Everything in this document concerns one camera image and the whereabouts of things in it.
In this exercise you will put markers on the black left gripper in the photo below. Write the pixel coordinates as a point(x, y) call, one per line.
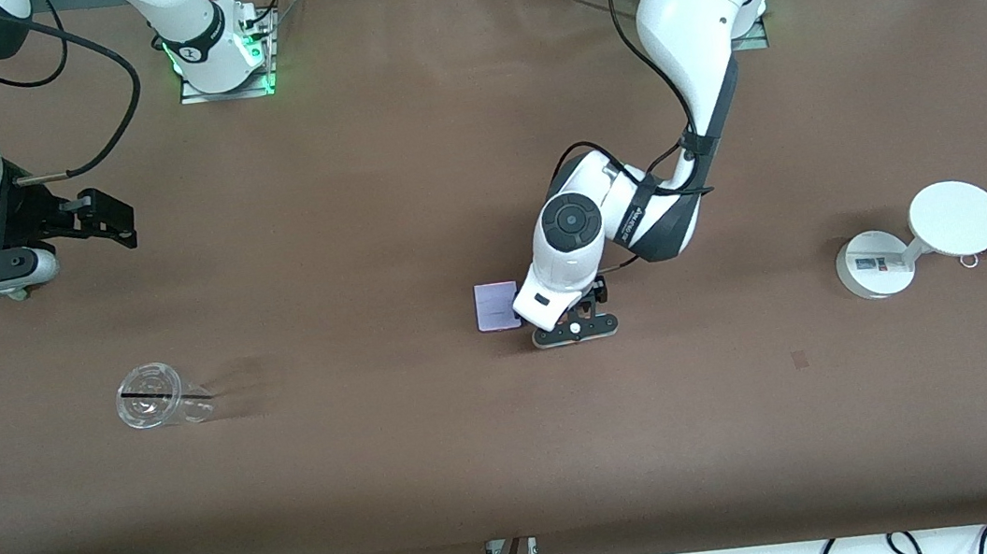
point(601, 292)

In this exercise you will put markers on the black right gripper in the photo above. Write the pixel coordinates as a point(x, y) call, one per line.
point(25, 219)

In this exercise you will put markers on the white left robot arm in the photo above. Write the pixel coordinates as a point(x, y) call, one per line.
point(687, 8)

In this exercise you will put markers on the grey plush toy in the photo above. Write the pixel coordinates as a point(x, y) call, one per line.
point(11, 297)

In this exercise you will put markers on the clear plastic cup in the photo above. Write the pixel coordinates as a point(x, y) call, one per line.
point(148, 395)

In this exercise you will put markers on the white round stand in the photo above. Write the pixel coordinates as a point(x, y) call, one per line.
point(955, 218)

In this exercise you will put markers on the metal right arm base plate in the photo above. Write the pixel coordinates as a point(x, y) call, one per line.
point(193, 95)

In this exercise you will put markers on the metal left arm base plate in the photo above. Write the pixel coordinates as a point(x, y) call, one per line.
point(752, 40)

